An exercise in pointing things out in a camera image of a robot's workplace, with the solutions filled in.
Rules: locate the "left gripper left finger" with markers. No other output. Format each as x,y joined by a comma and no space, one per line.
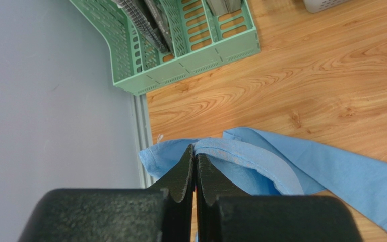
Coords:
161,212

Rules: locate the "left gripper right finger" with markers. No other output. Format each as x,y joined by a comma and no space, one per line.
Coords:
227,213

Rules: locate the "light blue long sleeve shirt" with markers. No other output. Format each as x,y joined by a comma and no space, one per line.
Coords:
265,163

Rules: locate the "green file organizer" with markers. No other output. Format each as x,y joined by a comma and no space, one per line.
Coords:
201,42

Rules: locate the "grey magazines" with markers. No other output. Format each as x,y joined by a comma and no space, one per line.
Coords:
150,18

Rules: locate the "beige books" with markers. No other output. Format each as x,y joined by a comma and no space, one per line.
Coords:
221,7

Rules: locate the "white plastic basket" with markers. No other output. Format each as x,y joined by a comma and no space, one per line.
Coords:
314,6

